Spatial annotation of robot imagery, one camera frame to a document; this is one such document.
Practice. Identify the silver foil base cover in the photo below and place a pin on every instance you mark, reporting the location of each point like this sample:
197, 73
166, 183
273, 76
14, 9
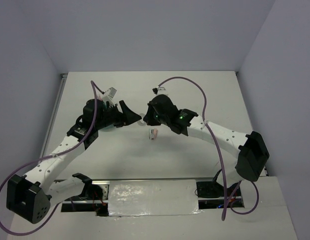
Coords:
152, 198

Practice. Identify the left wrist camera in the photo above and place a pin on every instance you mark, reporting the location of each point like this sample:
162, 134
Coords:
108, 96

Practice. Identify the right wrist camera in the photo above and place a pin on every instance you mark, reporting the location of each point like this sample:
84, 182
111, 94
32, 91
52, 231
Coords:
160, 90

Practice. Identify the clear tape roll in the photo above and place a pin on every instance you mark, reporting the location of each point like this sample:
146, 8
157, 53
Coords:
140, 123

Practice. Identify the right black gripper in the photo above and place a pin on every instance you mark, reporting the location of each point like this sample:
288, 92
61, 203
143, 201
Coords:
148, 117

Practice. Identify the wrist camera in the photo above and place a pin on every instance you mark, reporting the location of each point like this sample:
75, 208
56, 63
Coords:
160, 90
108, 96

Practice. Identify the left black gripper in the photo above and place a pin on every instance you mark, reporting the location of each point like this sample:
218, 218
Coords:
128, 116

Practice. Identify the pink white mini stapler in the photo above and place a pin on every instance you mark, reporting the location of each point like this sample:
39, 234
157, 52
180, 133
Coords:
152, 134

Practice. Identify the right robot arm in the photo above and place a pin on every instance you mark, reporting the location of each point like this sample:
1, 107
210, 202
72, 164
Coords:
249, 150

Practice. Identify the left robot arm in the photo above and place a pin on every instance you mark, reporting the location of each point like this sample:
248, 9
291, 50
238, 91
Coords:
33, 194

